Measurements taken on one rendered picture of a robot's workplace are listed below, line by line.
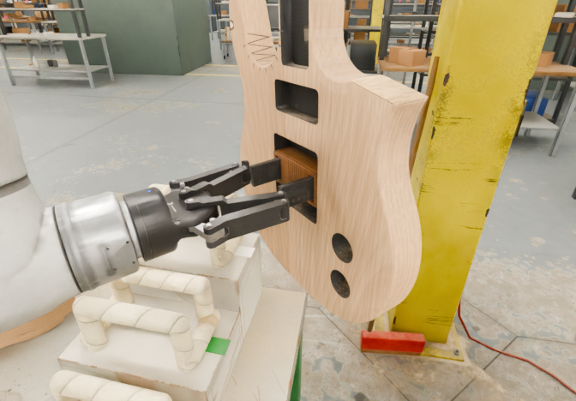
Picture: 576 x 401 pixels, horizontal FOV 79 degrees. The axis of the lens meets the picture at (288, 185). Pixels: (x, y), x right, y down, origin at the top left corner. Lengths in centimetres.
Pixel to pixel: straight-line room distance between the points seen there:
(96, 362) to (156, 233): 39
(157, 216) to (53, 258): 9
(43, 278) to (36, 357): 56
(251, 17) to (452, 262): 140
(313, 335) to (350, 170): 166
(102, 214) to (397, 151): 29
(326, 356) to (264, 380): 119
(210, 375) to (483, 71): 118
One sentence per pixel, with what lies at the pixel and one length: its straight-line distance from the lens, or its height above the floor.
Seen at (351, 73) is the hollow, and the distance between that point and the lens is 39.
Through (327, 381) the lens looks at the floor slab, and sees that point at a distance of 185.
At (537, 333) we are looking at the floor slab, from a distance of 238.
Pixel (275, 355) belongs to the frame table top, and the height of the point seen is 93.
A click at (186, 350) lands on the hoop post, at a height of 107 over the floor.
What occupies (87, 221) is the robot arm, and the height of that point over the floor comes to 138.
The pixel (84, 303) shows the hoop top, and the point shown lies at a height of 113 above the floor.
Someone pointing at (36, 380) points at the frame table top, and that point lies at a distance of 88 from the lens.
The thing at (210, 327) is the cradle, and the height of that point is 105.
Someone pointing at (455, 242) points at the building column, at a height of 65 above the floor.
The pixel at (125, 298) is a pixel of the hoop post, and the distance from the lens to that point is 75.
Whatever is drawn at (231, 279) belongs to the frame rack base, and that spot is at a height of 110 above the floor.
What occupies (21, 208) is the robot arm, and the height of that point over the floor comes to 140.
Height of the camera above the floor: 156
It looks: 28 degrees down
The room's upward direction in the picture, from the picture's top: straight up
